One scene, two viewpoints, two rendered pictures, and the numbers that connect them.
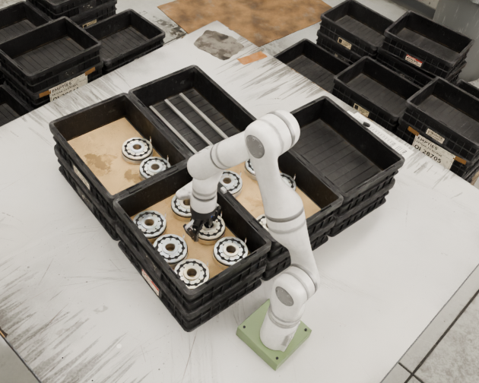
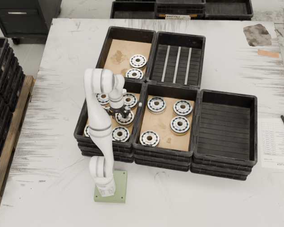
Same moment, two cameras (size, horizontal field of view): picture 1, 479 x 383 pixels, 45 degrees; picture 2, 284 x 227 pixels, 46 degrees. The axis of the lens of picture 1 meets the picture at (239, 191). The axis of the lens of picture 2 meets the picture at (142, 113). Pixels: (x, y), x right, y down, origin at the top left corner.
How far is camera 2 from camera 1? 1.02 m
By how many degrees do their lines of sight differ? 35
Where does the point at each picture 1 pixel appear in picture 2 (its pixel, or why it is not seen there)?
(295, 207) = (96, 124)
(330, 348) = (127, 216)
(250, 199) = (160, 120)
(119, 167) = (124, 65)
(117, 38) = (231, 6)
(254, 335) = not seen: hidden behind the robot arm
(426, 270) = not seen: outside the picture
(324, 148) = (231, 124)
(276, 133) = (90, 79)
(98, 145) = (127, 49)
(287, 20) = not seen: outside the picture
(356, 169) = (235, 148)
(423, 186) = (281, 192)
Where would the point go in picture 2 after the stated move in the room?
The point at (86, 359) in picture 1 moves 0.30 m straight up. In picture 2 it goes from (41, 132) to (25, 103)
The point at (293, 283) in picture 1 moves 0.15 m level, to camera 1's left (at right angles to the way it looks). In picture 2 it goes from (92, 163) to (75, 138)
